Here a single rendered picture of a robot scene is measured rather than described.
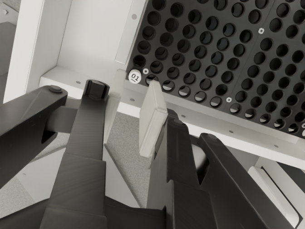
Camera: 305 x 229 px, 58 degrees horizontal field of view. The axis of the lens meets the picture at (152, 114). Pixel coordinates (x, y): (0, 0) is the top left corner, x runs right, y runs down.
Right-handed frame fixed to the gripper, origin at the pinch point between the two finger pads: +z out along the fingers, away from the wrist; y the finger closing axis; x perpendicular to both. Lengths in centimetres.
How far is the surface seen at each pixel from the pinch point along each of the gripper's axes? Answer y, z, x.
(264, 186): 21.2, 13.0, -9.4
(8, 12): -49, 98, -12
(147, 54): 0.6, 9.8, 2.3
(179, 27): 2.5, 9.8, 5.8
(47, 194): -17, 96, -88
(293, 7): 12.1, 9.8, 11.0
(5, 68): -30, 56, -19
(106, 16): -4.9, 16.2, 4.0
